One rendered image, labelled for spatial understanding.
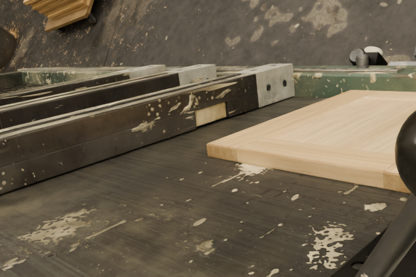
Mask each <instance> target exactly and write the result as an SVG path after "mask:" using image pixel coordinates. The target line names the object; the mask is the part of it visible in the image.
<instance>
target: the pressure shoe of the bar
mask: <svg viewBox="0 0 416 277"><path fill-rule="evenodd" d="M194 114H195V120H196V127H198V126H201V125H204V124H207V123H210V122H213V121H216V120H219V119H222V118H225V117H226V116H227V115H226V109H225V102H223V103H219V104H215V105H212V106H209V107H206V108H202V109H198V110H196V111H194Z"/></svg>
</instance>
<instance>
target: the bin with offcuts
mask: <svg viewBox="0 0 416 277"><path fill-rule="evenodd" d="M15 43H16V38H15V36H14V35H13V34H11V33H10V32H8V31H7V30H5V29H3V28H2V27H0V68H2V67H3V66H4V65H5V64H6V63H7V61H8V60H9V59H10V57H11V55H12V53H13V51H14V48H15Z"/></svg>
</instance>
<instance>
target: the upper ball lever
mask: <svg viewBox="0 0 416 277"><path fill-rule="evenodd" d="M394 149H395V162H396V166H397V170H398V173H399V175H400V177H401V179H402V181H403V182H404V184H405V186H406V187H407V188H408V189H409V190H410V192H411V194H410V196H409V197H408V199H407V200H406V202H405V203H404V205H403V206H402V208H401V209H400V211H399V212H398V214H397V215H396V217H395V218H394V219H393V221H392V223H391V224H390V225H389V227H388V228H387V230H386V232H385V233H384V234H383V236H382V238H381V239H380V240H379V242H378V243H377V245H376V246H375V248H374V249H373V251H372V252H371V254H370V255H369V257H368V258H367V260H366V261H365V263H364V264H363V265H362V267H361V268H360V270H359V271H358V273H357V274H356V276H355V277H390V275H391V274H392V272H393V271H394V270H395V269H396V267H397V266H398V264H399V263H400V262H401V260H402V259H403V258H404V256H405V255H406V253H407V252H408V251H409V249H410V248H411V247H412V246H413V244H414V243H415V241H416V110H415V111H414V112H413V113H412V114H411V115H410V116H409V117H408V118H407V119H406V120H405V122H404V123H403V125H402V127H401V129H400V131H399V133H398V136H397V138H396V144H395V148H394Z"/></svg>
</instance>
